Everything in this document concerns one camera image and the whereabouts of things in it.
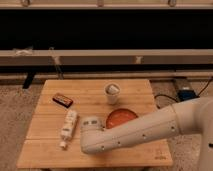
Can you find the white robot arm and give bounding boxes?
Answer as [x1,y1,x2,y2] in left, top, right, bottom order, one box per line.
[80,97,213,171]

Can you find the white paper cup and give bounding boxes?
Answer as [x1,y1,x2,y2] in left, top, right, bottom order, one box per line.
[104,83,120,105]

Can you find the orange bowl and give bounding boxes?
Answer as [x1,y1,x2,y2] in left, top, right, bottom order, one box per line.
[106,108,138,129]

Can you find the dark candy bar wrapper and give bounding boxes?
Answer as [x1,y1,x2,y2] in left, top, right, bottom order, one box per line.
[52,93,73,108]

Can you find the white plastic bottle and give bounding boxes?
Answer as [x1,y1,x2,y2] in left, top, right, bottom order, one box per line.
[60,110,78,150]

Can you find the black power adapter box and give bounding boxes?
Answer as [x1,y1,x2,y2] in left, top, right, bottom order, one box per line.
[177,89,198,101]

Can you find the black cable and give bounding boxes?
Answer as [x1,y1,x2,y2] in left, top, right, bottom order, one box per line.
[153,77,213,104]

